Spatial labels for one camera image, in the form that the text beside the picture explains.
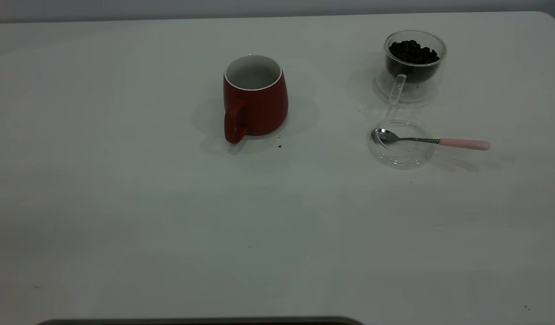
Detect red ceramic mug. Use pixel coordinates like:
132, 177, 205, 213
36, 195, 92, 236
222, 54, 289, 145

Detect metal spoon with pink handle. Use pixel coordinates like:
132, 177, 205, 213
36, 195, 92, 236
371, 128, 491, 151

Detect clear glass cup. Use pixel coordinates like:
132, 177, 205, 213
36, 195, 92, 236
372, 29, 448, 107

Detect coffee beans pile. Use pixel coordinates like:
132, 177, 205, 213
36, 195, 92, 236
388, 40, 440, 84

